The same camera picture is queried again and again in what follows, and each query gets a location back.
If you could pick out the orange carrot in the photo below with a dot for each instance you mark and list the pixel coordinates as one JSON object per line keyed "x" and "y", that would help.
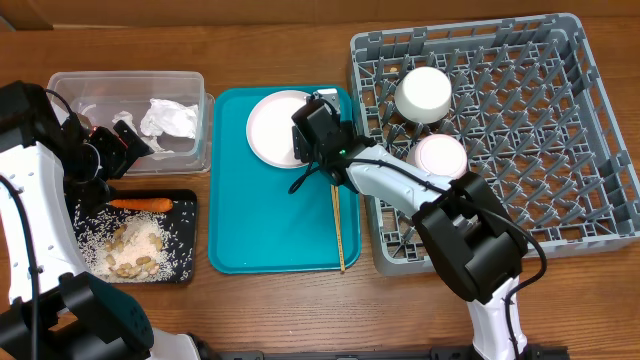
{"x": 157, "y": 205}

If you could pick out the teal plastic tray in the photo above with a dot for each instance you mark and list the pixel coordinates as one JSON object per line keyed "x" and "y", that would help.
{"x": 255, "y": 224}

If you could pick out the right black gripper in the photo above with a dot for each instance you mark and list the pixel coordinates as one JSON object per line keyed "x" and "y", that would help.
{"x": 313, "y": 149}

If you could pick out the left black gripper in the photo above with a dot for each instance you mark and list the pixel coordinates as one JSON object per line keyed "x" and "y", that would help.
{"x": 116, "y": 152}

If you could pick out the clear plastic bin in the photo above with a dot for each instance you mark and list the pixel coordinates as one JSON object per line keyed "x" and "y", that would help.
{"x": 99, "y": 95}

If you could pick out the large pink plate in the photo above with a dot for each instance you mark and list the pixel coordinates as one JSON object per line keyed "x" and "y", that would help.
{"x": 269, "y": 128}

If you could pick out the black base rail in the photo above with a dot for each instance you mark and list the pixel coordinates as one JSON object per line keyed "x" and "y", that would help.
{"x": 532, "y": 352}

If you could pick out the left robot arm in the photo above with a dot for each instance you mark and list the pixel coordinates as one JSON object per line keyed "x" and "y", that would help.
{"x": 58, "y": 310}

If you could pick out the black plastic tray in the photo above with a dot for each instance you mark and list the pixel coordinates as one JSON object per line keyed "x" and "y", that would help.
{"x": 185, "y": 235}

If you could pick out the grey dish rack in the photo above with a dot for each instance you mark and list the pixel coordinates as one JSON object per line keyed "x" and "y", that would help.
{"x": 531, "y": 110}

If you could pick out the food scraps and rice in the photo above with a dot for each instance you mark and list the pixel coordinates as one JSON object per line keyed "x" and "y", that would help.
{"x": 130, "y": 245}

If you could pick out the white upturned bowl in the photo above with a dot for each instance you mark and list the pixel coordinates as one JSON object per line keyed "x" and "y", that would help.
{"x": 424, "y": 95}

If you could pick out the white tissue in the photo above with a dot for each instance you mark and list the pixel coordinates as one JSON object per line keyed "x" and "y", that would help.
{"x": 158, "y": 152}
{"x": 170, "y": 117}

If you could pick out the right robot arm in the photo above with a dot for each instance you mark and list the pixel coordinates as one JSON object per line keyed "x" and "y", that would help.
{"x": 473, "y": 246}

